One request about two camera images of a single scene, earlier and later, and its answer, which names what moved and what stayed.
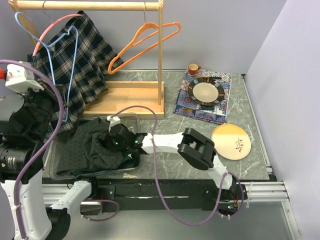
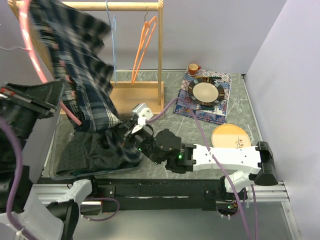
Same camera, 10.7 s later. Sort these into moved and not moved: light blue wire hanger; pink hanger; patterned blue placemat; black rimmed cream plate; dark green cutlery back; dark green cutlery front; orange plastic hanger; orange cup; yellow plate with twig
Moved: pink hanger; orange plastic hanger; light blue wire hanger
Not moved: yellow plate with twig; patterned blue placemat; orange cup; dark green cutlery front; dark green cutlery back; black rimmed cream plate
